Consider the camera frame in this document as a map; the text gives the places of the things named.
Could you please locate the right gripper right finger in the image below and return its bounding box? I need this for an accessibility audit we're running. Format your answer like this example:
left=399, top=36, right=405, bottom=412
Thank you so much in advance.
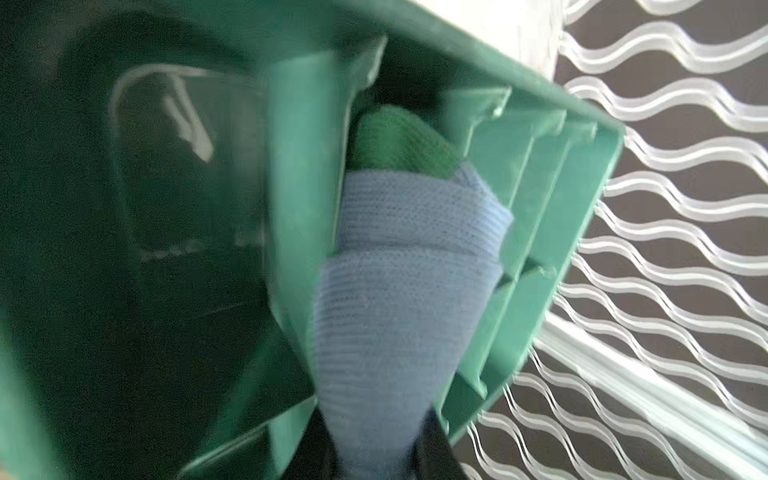
left=414, top=413, right=467, bottom=480

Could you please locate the blue orange striped sock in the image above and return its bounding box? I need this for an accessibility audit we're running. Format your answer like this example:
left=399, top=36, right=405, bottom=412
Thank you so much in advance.
left=314, top=105, right=513, bottom=479

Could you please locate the green compartment tray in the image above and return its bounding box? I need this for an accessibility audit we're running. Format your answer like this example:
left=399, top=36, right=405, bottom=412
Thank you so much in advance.
left=1, top=1, right=624, bottom=479

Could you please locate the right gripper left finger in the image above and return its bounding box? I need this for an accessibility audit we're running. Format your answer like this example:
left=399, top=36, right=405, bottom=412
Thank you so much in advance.
left=281, top=413, right=337, bottom=480

